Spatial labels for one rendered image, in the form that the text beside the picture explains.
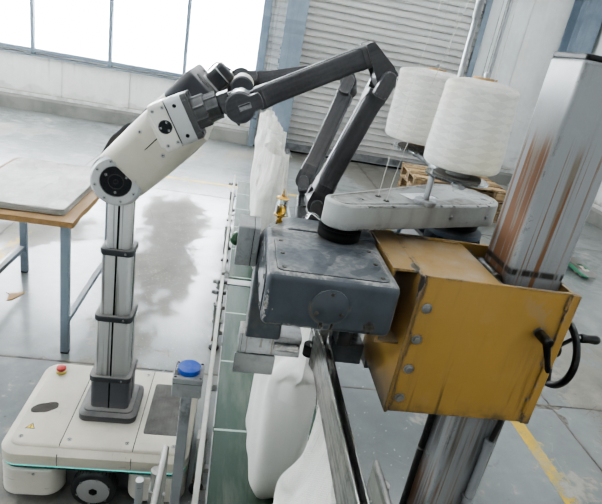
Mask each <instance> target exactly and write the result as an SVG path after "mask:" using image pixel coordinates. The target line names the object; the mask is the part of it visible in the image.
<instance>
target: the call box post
mask: <svg viewBox="0 0 602 504"><path fill-rule="evenodd" d="M191 402H192V398H184V397H181V398H180V407H179V417H178V426H177V435H176V445H175V454H174V464H173V473H172V482H171V492H170V501H169V504H180V496H181V488H182V479H183V471H184V462H185V454H186V445H187V436H188V428H189V419H190V411H191Z"/></svg>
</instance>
